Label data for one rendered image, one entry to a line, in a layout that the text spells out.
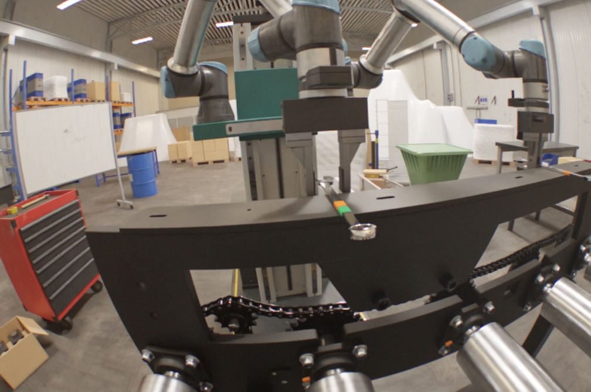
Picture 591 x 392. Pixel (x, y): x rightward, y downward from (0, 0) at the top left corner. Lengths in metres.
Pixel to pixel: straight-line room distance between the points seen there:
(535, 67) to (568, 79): 10.76
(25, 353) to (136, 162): 4.30
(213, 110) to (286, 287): 1.01
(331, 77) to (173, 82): 0.67
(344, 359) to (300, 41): 0.52
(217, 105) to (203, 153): 7.59
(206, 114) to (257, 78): 0.28
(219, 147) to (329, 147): 5.28
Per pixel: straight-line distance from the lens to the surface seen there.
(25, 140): 4.43
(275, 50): 0.46
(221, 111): 0.94
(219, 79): 0.97
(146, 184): 5.53
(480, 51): 0.62
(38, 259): 2.01
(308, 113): 0.37
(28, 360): 2.17
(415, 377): 1.56
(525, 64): 0.73
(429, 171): 2.98
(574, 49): 11.50
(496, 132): 7.20
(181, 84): 0.91
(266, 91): 1.09
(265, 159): 1.18
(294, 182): 1.22
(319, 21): 0.39
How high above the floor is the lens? 1.29
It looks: 12 degrees down
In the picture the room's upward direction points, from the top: 4 degrees counter-clockwise
